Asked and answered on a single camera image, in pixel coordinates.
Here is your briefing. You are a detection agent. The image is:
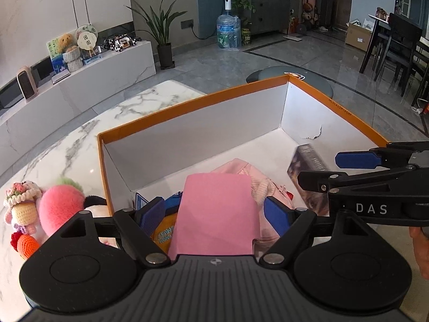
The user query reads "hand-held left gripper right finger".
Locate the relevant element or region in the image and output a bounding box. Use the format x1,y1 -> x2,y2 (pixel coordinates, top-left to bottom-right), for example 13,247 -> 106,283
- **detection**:
261,196 -> 372,269

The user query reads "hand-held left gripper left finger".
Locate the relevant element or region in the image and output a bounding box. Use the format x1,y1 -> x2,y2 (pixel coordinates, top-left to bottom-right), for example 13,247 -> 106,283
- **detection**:
55,197 -> 170,269

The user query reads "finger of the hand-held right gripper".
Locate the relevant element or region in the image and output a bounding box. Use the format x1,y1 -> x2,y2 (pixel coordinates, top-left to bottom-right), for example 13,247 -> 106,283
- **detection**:
335,141 -> 429,170
297,167 -> 429,194

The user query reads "picture printed card box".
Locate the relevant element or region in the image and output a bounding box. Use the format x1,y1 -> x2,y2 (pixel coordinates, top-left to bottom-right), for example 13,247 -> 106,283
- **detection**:
287,143 -> 333,217

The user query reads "pink cloth pouch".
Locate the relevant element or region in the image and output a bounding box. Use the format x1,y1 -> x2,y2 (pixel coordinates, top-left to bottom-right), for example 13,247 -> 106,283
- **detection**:
167,173 -> 261,256

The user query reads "pink fluffy plush fruit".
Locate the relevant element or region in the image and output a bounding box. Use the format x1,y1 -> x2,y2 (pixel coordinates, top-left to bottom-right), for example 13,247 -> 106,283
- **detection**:
36,177 -> 87,237

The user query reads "orange cardboard box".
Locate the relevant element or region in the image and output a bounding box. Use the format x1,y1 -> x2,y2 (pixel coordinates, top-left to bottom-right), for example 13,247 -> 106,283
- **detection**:
97,74 -> 391,256

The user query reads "orange crochet fruit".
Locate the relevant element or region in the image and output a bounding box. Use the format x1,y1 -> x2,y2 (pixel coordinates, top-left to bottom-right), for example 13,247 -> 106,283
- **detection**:
15,234 -> 41,261

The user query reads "crochet doll with flower hat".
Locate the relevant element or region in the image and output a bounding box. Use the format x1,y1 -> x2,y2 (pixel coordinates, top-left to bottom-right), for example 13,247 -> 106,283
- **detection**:
3,180 -> 44,236

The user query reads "person's right hand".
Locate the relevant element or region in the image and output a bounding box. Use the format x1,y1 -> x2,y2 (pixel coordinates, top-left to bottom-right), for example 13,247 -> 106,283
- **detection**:
408,226 -> 429,275

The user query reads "black dining chair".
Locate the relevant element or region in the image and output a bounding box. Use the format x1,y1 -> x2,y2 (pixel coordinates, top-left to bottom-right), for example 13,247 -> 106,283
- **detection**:
375,13 -> 429,102

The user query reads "grey round stool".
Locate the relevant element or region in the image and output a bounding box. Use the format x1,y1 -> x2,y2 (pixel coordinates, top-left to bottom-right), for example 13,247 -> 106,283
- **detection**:
246,66 -> 334,98

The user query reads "brown cardboard carton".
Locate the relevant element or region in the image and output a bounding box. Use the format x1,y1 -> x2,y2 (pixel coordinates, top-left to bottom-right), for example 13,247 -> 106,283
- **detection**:
345,20 -> 373,53

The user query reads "white marble tv cabinet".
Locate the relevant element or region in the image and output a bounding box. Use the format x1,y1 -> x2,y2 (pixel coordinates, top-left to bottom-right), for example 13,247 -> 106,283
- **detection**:
0,40 -> 157,179

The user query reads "flat white media box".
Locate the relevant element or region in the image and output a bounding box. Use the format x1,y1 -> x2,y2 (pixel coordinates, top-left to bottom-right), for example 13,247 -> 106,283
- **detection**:
50,70 -> 71,85

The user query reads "black white toy car set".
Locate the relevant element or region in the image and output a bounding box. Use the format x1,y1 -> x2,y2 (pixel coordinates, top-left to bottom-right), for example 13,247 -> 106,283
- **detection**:
102,34 -> 142,53

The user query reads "blue water jug with pump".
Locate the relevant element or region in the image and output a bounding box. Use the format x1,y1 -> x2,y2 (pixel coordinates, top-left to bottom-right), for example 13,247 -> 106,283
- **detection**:
216,0 -> 242,52

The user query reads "dark grey drawer cabinet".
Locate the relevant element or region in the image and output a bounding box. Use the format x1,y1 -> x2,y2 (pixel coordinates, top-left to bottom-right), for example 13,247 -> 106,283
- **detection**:
249,0 -> 292,39

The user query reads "pink white heater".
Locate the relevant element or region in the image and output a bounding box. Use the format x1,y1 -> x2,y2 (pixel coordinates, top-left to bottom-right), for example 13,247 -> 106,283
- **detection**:
16,66 -> 39,101

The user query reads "potted long leaf plant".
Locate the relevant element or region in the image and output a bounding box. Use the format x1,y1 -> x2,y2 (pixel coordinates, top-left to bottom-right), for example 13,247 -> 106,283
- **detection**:
125,0 -> 190,71

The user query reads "brown teddy bear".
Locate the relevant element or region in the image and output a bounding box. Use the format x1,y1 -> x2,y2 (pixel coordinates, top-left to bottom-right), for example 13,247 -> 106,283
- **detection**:
55,33 -> 76,54

